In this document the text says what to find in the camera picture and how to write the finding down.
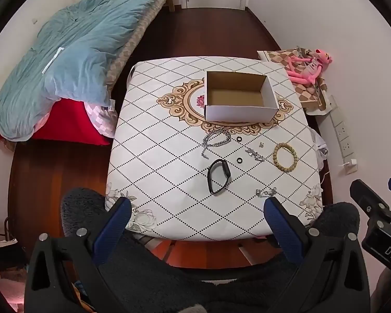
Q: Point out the black smart band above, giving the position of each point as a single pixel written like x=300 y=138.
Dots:
x=225 y=167

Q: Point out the white plastic bag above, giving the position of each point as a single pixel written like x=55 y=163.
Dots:
x=318 y=141

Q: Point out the beige wall socket panel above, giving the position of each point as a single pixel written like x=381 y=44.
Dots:
x=343 y=133

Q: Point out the pink plush toy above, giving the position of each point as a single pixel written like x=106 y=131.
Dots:
x=319 y=57

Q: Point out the white cardboard box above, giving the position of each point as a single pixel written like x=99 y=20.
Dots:
x=238 y=113

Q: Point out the red blanket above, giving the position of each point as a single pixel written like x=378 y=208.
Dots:
x=68 y=122

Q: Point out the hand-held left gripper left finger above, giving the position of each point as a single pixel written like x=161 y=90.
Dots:
x=112 y=228

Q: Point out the brown checkered cloth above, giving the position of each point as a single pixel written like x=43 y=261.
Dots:
x=308 y=94

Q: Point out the pink checkered pillow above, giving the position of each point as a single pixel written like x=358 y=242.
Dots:
x=101 y=119

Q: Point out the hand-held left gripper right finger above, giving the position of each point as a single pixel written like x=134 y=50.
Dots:
x=282 y=228

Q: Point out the white charger plug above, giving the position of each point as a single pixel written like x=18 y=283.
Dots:
x=351 y=166

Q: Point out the bed with checkered mattress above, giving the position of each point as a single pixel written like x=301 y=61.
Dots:
x=130 y=49

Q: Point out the white diamond patterned tablecloth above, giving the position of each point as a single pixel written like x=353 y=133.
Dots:
x=156 y=169

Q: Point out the metal can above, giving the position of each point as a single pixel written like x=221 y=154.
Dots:
x=324 y=151

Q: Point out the blue duvet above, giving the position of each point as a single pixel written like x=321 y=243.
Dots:
x=68 y=55

